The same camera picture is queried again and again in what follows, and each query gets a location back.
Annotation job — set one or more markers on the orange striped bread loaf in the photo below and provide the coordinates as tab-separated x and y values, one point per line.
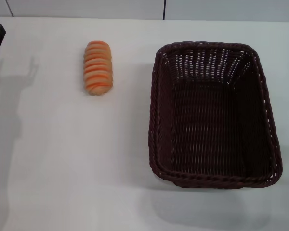
97	68

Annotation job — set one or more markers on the dark brown woven basket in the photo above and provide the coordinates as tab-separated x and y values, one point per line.
207	125

